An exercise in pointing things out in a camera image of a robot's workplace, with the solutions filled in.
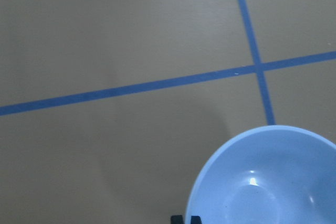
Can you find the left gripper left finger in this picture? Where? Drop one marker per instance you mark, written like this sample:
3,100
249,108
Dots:
176,219

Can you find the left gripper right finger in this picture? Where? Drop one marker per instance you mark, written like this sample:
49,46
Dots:
196,220

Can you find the blue bowl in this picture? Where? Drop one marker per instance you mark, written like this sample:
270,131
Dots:
270,174

